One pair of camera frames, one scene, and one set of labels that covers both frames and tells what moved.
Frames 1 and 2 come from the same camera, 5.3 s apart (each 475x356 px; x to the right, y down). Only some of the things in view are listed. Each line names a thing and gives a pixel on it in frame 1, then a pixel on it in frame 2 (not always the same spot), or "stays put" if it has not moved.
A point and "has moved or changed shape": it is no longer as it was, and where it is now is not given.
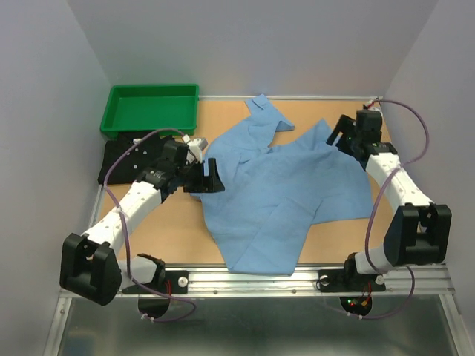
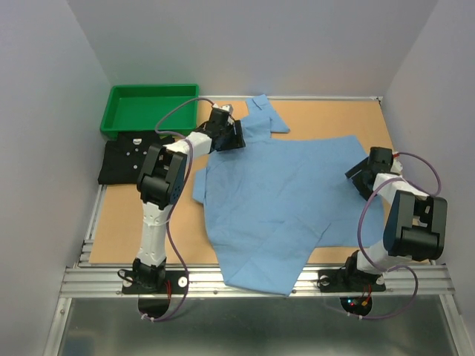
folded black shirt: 134,153 stays put
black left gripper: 208,184 -> 236,141
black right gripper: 343,124 -> 363,167
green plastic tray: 142,108 stays put
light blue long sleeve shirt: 275,193 has moved or changed shape
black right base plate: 348,280 stays put
